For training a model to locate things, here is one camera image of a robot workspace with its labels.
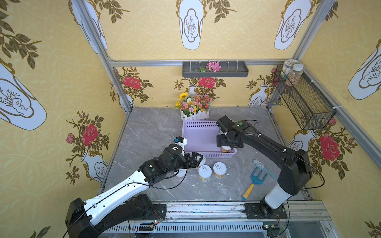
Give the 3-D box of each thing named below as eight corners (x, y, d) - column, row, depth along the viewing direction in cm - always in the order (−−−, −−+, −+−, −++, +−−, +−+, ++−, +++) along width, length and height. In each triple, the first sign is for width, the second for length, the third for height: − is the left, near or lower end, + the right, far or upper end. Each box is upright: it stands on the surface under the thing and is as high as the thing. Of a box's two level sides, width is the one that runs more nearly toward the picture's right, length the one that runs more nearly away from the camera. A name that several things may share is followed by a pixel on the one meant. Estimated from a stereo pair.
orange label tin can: (213, 178, 86) (214, 174, 82) (212, 166, 91) (213, 161, 87) (226, 178, 86) (228, 174, 82) (224, 166, 91) (226, 161, 87)
